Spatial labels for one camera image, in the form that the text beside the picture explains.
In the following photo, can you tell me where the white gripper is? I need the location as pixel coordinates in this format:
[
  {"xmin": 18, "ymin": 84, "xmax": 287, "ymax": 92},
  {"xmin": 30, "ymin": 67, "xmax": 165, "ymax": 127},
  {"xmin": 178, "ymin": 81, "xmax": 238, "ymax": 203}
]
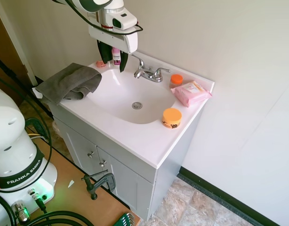
[{"xmin": 88, "ymin": 24, "xmax": 138, "ymax": 73}]

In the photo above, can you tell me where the grey terry towel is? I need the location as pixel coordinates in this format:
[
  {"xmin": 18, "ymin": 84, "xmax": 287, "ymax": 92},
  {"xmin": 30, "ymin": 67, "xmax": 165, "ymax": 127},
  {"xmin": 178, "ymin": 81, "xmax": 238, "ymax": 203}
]
[{"xmin": 35, "ymin": 62, "xmax": 103, "ymax": 106}]

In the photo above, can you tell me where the small pink bottle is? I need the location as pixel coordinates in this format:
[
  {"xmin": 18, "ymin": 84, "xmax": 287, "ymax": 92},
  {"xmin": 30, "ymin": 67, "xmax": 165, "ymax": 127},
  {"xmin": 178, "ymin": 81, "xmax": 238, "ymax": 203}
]
[{"xmin": 112, "ymin": 47, "xmax": 122, "ymax": 66}]

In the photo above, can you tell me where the small orange-lid jar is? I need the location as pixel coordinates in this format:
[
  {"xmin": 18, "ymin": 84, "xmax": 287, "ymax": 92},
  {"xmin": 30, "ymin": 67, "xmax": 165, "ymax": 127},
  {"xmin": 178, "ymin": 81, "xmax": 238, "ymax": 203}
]
[{"xmin": 169, "ymin": 73, "xmax": 184, "ymax": 90}]

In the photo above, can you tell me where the orange round tub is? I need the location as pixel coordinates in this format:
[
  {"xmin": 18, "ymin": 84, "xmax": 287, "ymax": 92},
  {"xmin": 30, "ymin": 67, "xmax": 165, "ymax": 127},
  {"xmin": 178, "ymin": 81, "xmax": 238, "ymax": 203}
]
[{"xmin": 161, "ymin": 107, "xmax": 183, "ymax": 129}]

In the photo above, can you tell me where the pink wipes pack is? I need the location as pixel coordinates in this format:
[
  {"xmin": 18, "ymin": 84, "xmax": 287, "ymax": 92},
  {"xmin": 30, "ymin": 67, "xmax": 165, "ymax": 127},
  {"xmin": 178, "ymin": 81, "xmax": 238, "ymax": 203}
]
[{"xmin": 170, "ymin": 81, "xmax": 213, "ymax": 109}]

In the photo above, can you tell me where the brown wooden door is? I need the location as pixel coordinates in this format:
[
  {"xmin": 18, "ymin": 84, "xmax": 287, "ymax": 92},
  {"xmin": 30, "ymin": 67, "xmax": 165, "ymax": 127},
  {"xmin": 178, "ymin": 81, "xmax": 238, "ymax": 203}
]
[{"xmin": 0, "ymin": 7, "xmax": 32, "ymax": 101}]

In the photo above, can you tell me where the grey vanity cabinet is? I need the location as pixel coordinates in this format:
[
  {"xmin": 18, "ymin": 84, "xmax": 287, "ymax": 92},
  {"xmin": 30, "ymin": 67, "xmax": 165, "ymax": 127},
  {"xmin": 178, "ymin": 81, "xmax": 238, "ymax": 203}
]
[{"xmin": 48, "ymin": 103, "xmax": 204, "ymax": 222}]

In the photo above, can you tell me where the black C-clamp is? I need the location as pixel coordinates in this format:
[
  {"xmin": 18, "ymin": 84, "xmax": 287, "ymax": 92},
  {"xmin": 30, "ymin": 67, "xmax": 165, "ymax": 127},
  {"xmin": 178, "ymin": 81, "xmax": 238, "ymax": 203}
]
[{"xmin": 81, "ymin": 169, "xmax": 117, "ymax": 201}]

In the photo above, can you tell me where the green hex key set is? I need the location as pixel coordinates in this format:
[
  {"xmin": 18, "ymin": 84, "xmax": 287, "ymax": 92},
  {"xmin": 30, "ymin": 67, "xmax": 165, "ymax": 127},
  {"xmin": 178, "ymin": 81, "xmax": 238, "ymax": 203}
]
[{"xmin": 116, "ymin": 211, "xmax": 136, "ymax": 226}]

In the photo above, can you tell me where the metal round connector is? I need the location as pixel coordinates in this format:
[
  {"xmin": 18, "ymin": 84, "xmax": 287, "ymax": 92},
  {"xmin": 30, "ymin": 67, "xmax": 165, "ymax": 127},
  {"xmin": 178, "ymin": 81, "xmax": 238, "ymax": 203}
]
[{"xmin": 11, "ymin": 200, "xmax": 32, "ymax": 225}]

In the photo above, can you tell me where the chrome two-handle faucet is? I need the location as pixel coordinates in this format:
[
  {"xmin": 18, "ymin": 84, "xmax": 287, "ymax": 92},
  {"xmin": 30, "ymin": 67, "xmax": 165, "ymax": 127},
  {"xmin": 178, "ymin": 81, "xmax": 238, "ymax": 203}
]
[{"xmin": 131, "ymin": 54, "xmax": 171, "ymax": 83}]

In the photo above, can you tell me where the white door frame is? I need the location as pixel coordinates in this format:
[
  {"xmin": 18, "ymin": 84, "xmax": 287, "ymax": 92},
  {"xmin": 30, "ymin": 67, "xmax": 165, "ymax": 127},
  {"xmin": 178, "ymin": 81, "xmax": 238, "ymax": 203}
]
[{"xmin": 0, "ymin": 0, "xmax": 40, "ymax": 87}]

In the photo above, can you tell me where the thick black cable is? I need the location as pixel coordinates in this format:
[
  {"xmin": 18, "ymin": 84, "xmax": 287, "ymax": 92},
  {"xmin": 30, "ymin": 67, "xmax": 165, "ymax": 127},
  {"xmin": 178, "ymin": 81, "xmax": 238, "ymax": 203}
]
[{"xmin": 0, "ymin": 73, "xmax": 53, "ymax": 189}]

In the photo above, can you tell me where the black wall baseboard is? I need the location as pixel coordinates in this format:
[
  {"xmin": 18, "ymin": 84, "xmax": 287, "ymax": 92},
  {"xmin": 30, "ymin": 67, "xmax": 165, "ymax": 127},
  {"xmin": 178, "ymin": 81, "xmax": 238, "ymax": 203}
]
[{"xmin": 177, "ymin": 165, "xmax": 278, "ymax": 226}]

